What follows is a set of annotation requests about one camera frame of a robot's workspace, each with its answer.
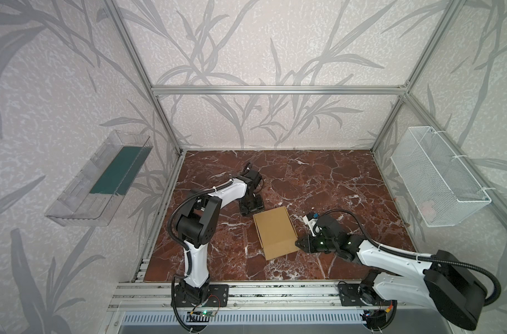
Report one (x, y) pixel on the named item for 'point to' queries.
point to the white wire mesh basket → (441, 188)
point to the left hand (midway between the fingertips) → (262, 206)
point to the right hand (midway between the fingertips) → (296, 237)
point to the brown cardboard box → (276, 232)
